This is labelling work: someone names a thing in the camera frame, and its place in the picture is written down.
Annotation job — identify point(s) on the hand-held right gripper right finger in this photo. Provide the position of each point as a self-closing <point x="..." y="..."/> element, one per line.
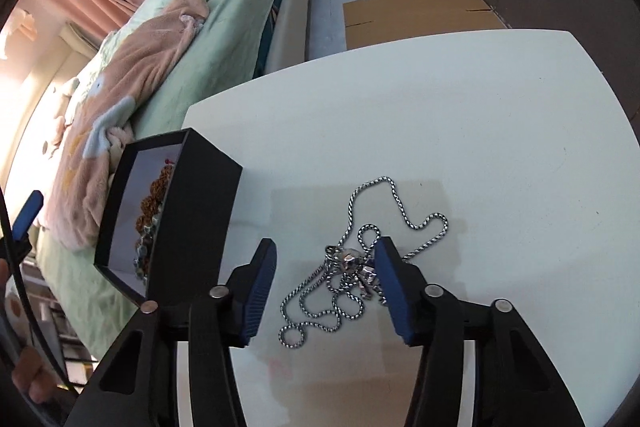
<point x="395" y="297"/>

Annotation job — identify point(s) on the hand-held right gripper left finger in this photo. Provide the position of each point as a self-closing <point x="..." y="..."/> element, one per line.
<point x="257" y="297"/>

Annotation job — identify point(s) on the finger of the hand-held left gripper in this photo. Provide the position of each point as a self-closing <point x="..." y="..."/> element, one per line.
<point x="27" y="214"/>

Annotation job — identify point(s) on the black jewelry box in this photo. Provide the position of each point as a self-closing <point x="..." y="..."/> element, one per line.
<point x="200" y="207"/>

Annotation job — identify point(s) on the person's left hand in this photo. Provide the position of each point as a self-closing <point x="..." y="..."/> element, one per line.
<point x="32" y="372"/>

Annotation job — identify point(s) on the pink fleece blanket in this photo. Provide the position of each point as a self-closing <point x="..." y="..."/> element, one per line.
<point x="125" y="72"/>

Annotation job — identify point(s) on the bed with green blanket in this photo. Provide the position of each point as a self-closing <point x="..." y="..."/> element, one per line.
<point x="215" y="57"/>

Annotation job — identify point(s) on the grey bed base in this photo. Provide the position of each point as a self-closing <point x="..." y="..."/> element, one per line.
<point x="290" y="22"/>

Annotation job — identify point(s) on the brown cardboard sheet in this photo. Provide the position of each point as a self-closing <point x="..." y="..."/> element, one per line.
<point x="420" y="17"/>

